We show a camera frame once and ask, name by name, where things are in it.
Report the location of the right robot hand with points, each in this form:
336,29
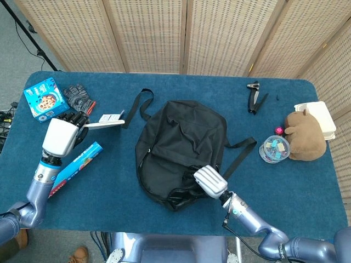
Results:
211,182

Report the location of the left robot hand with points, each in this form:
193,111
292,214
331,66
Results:
60,137

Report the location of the white spiral notebook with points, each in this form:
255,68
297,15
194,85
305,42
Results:
107,124

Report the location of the black backpack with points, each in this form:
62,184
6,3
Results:
175,142

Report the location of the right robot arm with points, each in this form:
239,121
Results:
263,227

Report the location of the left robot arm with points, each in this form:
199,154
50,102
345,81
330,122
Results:
38,189

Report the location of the long blue plastic wrap box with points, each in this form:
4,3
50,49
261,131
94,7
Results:
79,163

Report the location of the blue cookie box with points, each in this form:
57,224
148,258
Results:
45,100

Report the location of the grey knit work glove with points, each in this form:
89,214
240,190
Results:
78,97

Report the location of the small white barcode card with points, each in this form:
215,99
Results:
109,117

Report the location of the clear jar of coloured clips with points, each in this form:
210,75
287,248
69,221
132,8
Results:
274,150

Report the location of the blue grey robot torso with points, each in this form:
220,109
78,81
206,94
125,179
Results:
170,248

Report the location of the small pink capped bottle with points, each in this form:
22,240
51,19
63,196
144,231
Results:
279,131

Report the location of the blue table cloth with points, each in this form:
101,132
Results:
109,208

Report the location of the black folding tool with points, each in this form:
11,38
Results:
253,101

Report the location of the brown plush animal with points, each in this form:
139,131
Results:
307,137

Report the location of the brown shoe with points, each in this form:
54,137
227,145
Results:
22,238
79,256

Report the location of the black tripod stand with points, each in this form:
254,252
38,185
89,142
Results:
26,33

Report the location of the white clamshell lunch box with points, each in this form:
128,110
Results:
319,112

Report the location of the rattan folding screen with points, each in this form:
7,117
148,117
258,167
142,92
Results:
150,35

